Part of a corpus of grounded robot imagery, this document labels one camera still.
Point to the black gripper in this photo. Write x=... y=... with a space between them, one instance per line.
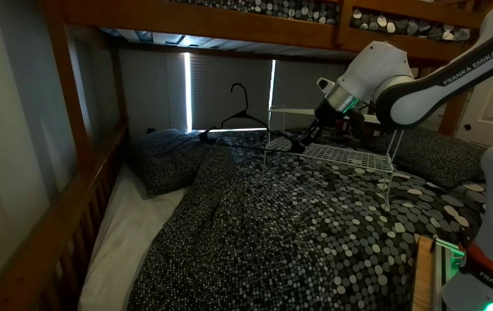
x=323 y=122

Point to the black clothes hanger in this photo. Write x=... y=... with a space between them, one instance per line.
x=238 y=113

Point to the black white dotted duvet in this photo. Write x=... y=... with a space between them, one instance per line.
x=290 y=243

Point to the grey window blind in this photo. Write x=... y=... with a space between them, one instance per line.
x=216 y=75

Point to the dark fine-dotted pillow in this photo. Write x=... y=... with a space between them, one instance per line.
x=435 y=157
x=164 y=162

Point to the light wooden board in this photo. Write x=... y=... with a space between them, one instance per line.
x=422 y=278

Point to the green clamp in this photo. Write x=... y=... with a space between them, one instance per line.
x=449 y=253

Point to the white mattress sheet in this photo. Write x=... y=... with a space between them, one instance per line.
x=117 y=248

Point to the wooden bunk bed frame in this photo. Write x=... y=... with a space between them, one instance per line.
x=198 y=18

